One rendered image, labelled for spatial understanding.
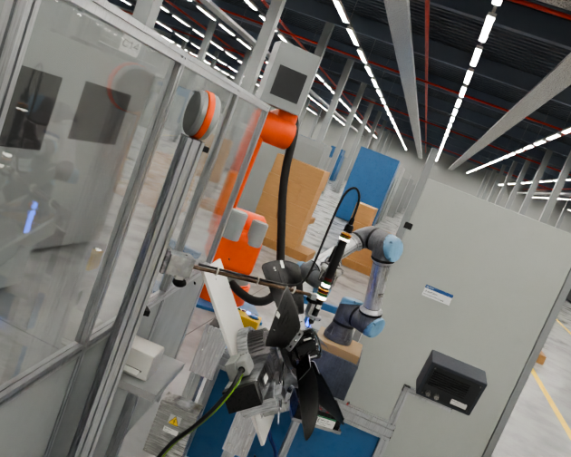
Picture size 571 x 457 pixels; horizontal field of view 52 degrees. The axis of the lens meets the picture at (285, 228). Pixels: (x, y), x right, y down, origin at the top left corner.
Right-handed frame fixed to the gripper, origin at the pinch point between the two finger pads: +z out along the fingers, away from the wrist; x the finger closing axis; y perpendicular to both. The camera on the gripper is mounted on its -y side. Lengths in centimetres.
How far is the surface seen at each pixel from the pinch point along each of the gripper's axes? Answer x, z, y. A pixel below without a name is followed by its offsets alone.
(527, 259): -122, -182, -25
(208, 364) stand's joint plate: 30, 15, 49
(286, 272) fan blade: 16.2, -4.0, 8.1
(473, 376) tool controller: -77, -33, 26
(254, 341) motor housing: 17.1, 12.3, 34.3
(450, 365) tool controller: -65, -34, 25
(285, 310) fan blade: 9.8, 28.3, 13.8
